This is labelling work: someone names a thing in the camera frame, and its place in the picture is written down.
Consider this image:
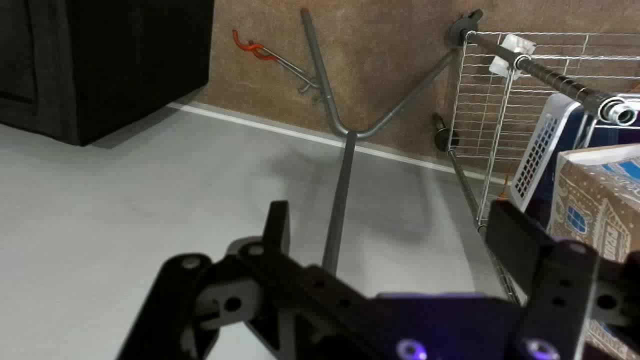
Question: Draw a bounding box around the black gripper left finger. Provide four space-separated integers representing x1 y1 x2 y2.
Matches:
118 199 366 360

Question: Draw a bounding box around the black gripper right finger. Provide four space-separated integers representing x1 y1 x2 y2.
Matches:
485 199 640 360

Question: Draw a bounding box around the brown paper gift bag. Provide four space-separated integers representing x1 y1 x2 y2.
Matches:
547 143 640 360

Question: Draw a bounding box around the grey metal stand pole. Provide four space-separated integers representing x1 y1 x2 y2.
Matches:
299 6 487 277

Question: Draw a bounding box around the white tape wrap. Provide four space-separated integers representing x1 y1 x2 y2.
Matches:
489 33 537 81

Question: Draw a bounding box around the black cabinet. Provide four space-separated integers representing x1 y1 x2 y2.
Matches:
0 0 217 149

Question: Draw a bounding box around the red-tipped metal hook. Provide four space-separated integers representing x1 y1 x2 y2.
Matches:
231 29 320 96

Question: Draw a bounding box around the chrome wire shelf rack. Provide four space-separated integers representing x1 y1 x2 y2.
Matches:
428 8 640 309

